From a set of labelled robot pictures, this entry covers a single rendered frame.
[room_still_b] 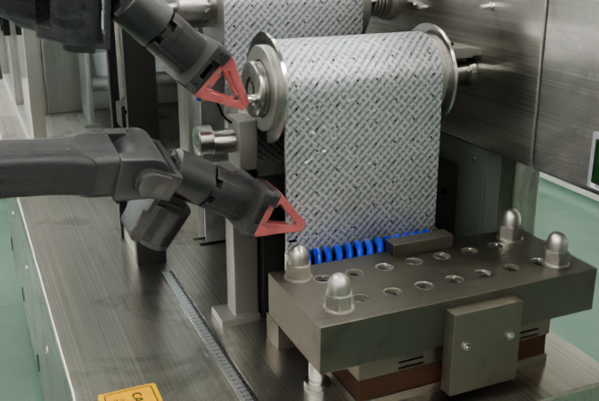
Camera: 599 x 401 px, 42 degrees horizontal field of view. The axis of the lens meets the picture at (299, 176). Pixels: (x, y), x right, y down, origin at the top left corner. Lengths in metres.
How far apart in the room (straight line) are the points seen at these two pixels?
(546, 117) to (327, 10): 0.40
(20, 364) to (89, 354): 1.84
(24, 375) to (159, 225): 1.96
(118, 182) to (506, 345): 0.51
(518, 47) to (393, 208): 0.28
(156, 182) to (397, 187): 0.37
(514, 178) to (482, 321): 0.48
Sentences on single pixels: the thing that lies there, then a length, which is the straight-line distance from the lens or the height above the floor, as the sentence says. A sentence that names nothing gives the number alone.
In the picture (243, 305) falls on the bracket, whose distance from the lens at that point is 1.16.
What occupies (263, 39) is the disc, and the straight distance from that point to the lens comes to 1.04.
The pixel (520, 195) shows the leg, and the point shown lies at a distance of 1.42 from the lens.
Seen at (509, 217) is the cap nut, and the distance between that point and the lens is 1.14.
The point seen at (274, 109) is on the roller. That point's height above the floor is 1.23.
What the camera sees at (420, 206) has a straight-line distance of 1.14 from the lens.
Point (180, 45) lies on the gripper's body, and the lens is 0.95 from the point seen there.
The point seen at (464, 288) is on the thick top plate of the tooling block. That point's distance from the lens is 0.99.
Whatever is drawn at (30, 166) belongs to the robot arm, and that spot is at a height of 1.22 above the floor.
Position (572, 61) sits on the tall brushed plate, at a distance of 1.04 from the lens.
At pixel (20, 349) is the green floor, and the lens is 3.06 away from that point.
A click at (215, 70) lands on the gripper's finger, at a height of 1.29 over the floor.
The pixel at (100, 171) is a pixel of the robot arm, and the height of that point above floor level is 1.20.
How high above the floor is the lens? 1.46
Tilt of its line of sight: 18 degrees down
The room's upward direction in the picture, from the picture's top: straight up
